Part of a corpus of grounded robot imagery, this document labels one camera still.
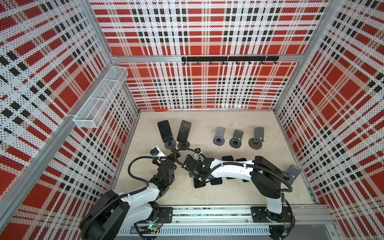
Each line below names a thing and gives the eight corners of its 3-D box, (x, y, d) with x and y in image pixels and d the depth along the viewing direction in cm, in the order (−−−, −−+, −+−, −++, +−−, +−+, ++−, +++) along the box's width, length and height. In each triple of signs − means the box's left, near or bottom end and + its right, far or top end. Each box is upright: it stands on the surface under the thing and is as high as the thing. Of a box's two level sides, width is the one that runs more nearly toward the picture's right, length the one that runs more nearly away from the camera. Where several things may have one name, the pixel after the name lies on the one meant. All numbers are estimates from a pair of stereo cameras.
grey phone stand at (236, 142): (228, 146, 102) (231, 137, 94) (232, 137, 107) (235, 128, 99) (238, 149, 100) (242, 141, 92) (242, 141, 105) (245, 131, 97)
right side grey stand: (279, 180, 88) (288, 172, 79) (281, 171, 91) (290, 163, 82) (290, 184, 86) (300, 177, 77) (291, 176, 90) (301, 168, 81)
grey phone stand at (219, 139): (213, 145, 103) (214, 136, 94) (212, 136, 108) (213, 126, 99) (223, 145, 103) (225, 136, 94) (222, 136, 108) (224, 126, 99)
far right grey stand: (249, 149, 101) (255, 138, 91) (247, 137, 107) (251, 126, 97) (262, 149, 100) (268, 138, 91) (258, 137, 107) (264, 126, 97)
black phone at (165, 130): (165, 147, 102) (159, 132, 88) (162, 138, 107) (156, 122, 93) (174, 144, 104) (171, 128, 90) (171, 135, 109) (167, 119, 95)
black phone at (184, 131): (178, 145, 103) (175, 131, 90) (183, 134, 109) (181, 119, 96) (187, 147, 101) (185, 133, 89) (192, 136, 107) (191, 122, 95)
